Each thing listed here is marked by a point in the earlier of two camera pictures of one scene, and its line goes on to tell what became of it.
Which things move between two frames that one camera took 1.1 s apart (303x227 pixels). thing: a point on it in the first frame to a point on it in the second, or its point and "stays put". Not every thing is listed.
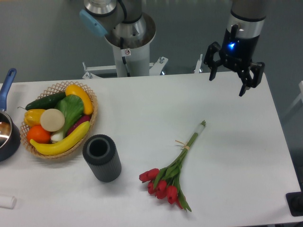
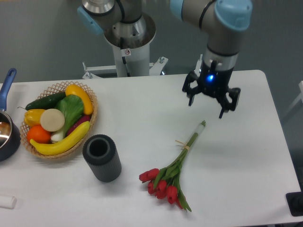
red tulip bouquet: x=165 y=183 stays put
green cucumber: x=48 y=102 stays put
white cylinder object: x=8 y=202 stays put
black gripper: x=237 y=53 to x=215 y=82
